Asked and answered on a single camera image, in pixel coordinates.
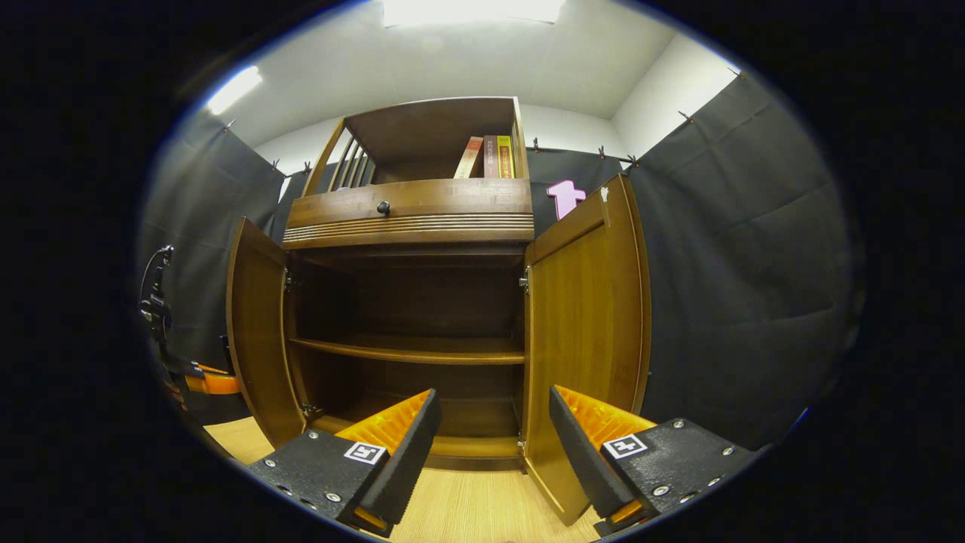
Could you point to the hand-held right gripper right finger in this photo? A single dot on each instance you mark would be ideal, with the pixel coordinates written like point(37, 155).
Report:
point(584, 460)

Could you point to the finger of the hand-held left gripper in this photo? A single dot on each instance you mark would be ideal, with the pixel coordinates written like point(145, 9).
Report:
point(217, 383)

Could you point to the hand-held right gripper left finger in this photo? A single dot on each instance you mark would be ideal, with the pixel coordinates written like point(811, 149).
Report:
point(407, 467)

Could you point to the wooden cabinet door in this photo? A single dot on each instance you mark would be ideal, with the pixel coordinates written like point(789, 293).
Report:
point(260, 339)
point(580, 324)

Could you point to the wooden double-door shoe cabinet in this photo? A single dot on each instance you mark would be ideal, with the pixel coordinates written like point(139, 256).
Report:
point(437, 128)

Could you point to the wooden inner shelf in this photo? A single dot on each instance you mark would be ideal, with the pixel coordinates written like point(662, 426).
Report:
point(407, 351)

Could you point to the small ceiling light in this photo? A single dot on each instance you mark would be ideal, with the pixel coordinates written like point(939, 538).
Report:
point(234, 89)

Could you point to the black round drawer knob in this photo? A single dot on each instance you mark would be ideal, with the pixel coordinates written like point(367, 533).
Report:
point(383, 207)

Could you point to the black backdrop cloth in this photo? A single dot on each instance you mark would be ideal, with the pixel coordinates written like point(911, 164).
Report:
point(739, 264)

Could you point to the wooden drawer front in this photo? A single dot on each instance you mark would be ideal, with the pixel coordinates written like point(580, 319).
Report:
point(452, 200)

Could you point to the yellow book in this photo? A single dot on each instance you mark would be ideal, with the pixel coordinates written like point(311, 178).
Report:
point(505, 157)

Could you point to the beige book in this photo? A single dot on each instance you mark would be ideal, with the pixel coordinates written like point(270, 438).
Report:
point(469, 158)

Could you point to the brown book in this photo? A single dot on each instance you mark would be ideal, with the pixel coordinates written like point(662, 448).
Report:
point(490, 157)

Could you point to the large ceiling light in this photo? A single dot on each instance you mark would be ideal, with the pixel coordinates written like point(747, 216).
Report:
point(471, 9)

